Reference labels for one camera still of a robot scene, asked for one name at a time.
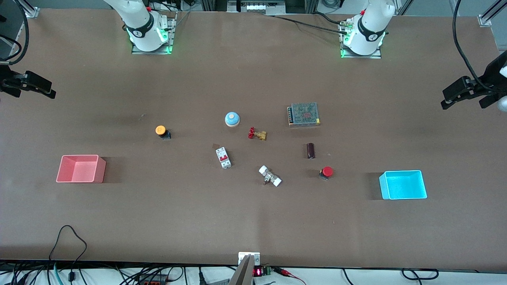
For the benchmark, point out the metal fitting white end caps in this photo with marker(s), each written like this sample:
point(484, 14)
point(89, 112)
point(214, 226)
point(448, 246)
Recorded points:
point(270, 176)

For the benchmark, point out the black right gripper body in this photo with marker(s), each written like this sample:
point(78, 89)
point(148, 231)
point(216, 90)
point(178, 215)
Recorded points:
point(5, 76)

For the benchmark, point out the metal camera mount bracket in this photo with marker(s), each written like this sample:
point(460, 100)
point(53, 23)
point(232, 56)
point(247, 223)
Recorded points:
point(246, 269)

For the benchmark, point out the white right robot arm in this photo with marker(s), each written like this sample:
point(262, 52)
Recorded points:
point(139, 23)

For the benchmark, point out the red push button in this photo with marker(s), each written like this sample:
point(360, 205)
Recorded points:
point(327, 171)

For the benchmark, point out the pink plastic box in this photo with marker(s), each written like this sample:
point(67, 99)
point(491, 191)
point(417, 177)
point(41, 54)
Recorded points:
point(81, 170)

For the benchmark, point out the cyan plastic box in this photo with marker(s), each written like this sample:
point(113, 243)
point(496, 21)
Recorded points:
point(403, 185)

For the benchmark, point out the red digit display module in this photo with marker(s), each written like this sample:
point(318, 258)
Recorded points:
point(258, 271)

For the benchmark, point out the blue round bell button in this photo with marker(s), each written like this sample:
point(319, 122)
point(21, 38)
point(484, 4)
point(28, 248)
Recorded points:
point(232, 118)

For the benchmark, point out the white circuit breaker red switch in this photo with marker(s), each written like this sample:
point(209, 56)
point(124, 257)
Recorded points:
point(223, 157)

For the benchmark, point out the dark brown cylindrical capacitor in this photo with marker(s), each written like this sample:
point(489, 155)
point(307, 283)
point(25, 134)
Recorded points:
point(311, 151)

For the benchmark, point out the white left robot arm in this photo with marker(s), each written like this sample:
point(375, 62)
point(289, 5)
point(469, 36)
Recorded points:
point(368, 27)

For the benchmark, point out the metal mesh power supply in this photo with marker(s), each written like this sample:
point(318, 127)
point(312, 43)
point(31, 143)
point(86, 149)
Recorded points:
point(304, 114)

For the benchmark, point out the aluminium frame corner bracket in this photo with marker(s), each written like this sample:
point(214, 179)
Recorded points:
point(31, 12)
point(485, 20)

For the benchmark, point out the yellow push button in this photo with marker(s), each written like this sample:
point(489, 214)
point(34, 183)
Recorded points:
point(161, 130)

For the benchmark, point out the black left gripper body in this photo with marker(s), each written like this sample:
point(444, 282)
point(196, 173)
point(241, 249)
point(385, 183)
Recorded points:
point(492, 73)

